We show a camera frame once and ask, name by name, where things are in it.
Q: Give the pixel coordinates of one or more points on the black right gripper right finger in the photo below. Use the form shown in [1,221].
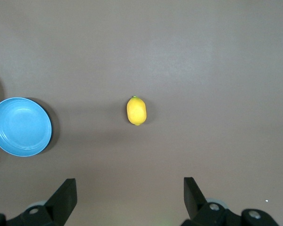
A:
[194,202]

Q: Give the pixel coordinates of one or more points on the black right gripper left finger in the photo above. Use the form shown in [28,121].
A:
[61,202]

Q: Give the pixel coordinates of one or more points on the yellow lemon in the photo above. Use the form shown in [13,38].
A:
[136,111]

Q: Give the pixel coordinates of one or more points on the blue plate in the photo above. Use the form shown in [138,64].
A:
[21,127]

